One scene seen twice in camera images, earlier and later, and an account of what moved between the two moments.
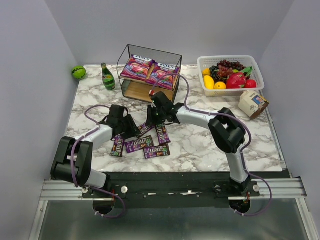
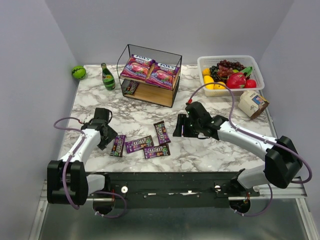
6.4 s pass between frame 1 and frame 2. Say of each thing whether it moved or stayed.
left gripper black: moved
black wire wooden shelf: stayed
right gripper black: moved
